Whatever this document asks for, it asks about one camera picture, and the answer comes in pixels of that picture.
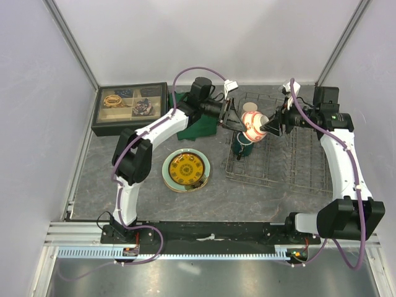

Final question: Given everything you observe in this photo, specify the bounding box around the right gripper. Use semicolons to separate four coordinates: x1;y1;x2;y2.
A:
260;96;319;137

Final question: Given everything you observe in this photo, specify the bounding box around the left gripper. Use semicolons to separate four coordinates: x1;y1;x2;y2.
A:
200;98;247;134

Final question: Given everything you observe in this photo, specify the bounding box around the white orange patterned bowl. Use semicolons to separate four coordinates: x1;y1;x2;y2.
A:
242;111;269;143

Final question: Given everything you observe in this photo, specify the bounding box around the yellow small plate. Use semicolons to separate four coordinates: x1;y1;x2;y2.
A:
168;152;205;186

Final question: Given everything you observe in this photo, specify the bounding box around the light green flower plate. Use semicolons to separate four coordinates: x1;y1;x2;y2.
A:
161;148;211;193

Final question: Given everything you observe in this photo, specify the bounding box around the beige bird pattern plate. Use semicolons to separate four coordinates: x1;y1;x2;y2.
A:
163;174;209;193

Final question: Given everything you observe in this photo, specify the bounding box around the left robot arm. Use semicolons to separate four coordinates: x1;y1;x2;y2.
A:
112;77;247;243

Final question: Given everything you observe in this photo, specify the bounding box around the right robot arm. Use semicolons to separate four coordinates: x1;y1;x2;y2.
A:
261;82;385;244

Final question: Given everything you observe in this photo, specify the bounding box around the beige ceramic cup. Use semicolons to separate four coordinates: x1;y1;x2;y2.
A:
242;101;258;113

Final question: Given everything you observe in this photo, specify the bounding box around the dark green mug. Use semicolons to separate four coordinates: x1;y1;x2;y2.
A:
232;132;254;160

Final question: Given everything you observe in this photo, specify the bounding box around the green folded t-shirt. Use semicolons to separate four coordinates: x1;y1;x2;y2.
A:
175;93;217;141

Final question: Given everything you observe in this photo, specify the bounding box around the black compartment box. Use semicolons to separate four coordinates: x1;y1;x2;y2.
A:
91;82;168;137

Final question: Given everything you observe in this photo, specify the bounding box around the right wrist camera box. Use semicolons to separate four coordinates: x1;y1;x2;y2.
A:
278;79;301;110

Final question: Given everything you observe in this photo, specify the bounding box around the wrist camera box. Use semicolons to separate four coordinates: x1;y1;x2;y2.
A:
223;79;239;100
278;79;301;110

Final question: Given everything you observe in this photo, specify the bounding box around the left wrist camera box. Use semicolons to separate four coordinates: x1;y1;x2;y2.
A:
223;79;239;100

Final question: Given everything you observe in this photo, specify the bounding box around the grey wire dish rack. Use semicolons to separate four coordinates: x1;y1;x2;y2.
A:
224;92;335;194

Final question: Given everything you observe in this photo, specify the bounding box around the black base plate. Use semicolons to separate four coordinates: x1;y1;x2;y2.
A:
100;221;321;257

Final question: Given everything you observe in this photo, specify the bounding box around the gold bracelet coil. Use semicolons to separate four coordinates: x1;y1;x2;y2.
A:
103;94;123;109

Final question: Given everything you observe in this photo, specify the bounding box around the blue white cable duct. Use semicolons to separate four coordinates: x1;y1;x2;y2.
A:
57;246;291;261

